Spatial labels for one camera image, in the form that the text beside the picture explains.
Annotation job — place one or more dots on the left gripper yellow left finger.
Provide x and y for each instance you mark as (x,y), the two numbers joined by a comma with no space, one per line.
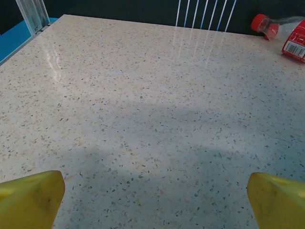
(28,200)

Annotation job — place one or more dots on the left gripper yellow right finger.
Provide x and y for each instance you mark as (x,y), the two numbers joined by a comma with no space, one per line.
(281,205)

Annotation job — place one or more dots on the clear cola bottle red cap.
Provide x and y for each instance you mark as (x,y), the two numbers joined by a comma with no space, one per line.
(293,31)

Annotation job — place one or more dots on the blue table side trim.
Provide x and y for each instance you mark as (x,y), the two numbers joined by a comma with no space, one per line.
(16,40)

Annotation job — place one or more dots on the aluminium frame post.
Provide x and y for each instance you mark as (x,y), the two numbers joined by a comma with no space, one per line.
(31,16)

